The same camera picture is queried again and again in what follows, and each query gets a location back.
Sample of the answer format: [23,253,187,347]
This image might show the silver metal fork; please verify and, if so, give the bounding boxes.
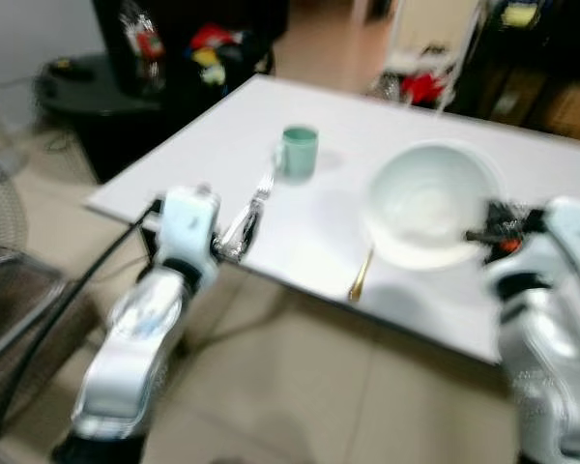
[222,168,277,258]

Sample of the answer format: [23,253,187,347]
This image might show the white ceramic bowl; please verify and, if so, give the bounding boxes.
[364,142,506,271]

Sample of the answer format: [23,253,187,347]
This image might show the green ceramic mug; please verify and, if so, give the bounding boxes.
[273,125,321,181]

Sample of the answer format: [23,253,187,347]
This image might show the brown cardboard box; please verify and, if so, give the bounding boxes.
[539,81,580,145]

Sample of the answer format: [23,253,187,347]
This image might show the gold metal spoon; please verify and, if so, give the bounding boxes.
[347,248,376,304]

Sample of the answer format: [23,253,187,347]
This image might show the red cloth item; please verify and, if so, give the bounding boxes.
[400,72,448,106]

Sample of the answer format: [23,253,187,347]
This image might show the red yellow plush toy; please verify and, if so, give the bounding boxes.
[188,23,254,90]

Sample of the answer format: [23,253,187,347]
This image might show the black round side table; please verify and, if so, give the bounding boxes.
[34,52,199,183]

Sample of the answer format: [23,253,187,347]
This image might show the yellow small object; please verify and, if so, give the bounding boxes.
[502,3,541,29]

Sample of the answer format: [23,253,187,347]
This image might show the black cabinet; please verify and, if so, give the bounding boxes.
[91,0,293,98]

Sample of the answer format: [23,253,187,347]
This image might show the red white figure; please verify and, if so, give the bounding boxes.
[119,4,167,94]

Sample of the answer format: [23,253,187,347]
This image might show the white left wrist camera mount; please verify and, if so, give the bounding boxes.
[159,187,222,264]

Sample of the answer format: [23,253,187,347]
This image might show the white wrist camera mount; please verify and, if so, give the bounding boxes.
[159,187,222,264]
[539,196,580,276]

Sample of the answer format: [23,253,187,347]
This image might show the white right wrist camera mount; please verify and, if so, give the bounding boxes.
[539,196,580,276]

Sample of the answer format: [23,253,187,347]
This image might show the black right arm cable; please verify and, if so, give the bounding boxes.
[534,211,580,320]

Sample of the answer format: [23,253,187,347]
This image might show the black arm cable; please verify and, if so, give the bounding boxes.
[0,198,167,463]
[534,211,580,320]

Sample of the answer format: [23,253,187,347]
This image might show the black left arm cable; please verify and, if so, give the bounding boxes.
[0,198,167,463]

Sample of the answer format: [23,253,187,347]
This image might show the grey wire basket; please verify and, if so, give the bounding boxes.
[0,244,71,390]

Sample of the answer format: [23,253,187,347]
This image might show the wire fan grille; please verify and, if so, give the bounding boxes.
[0,81,32,258]

